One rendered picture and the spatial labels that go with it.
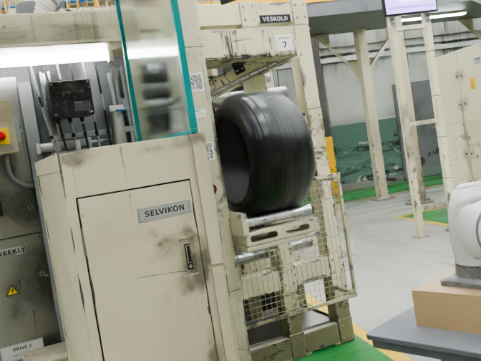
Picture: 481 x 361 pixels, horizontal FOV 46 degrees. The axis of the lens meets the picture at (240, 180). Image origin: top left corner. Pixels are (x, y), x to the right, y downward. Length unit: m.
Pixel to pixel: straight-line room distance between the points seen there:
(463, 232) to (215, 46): 1.59
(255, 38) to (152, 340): 1.72
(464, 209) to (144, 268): 0.85
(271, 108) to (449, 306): 1.15
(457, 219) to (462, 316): 0.25
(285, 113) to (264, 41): 0.59
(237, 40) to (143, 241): 1.52
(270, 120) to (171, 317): 1.06
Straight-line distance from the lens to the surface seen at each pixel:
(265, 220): 2.41
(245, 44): 2.83
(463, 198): 1.61
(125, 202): 1.51
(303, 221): 2.48
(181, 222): 1.55
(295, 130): 2.37
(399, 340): 1.61
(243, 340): 2.53
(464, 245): 1.62
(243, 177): 2.81
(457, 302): 1.62
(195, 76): 2.41
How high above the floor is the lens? 1.20
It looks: 3 degrees down
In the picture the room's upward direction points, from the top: 9 degrees counter-clockwise
